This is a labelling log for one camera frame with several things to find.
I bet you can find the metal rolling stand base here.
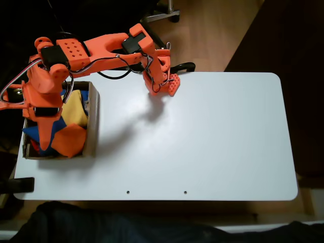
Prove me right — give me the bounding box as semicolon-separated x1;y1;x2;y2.
140;0;181;23

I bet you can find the black table clamp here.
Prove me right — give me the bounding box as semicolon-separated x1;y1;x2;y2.
0;177;35;194
171;62;196;75

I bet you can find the orange bean bag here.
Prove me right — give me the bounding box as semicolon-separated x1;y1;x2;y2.
51;123;88;158

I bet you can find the orange camera mount plate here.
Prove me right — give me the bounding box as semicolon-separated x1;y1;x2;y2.
0;83;31;111

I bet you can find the large yellow bean bag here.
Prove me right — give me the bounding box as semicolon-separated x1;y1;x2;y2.
60;90;89;127

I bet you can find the red bean bag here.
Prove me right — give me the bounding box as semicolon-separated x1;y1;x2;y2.
29;138;42;153

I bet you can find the cardboard box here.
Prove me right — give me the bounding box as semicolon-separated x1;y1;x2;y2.
22;80;100;160

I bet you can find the person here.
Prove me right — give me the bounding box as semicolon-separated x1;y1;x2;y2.
10;201;324;243

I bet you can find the large blue bean bag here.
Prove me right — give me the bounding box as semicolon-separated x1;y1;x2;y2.
22;117;68;155

